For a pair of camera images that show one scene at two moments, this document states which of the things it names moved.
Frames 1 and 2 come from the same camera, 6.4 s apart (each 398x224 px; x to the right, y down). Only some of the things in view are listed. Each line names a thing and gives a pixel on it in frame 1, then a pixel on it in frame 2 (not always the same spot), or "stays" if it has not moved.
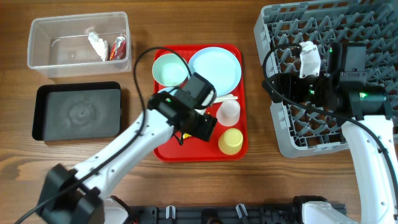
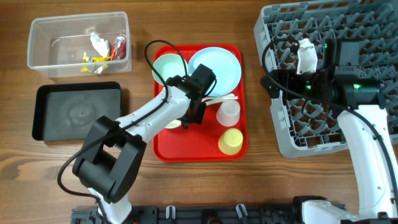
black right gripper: x=292 y=80 stays
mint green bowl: x=169 y=70 stays
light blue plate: x=219 y=66 stays
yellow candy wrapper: x=185 y=135 → x=95 y=59
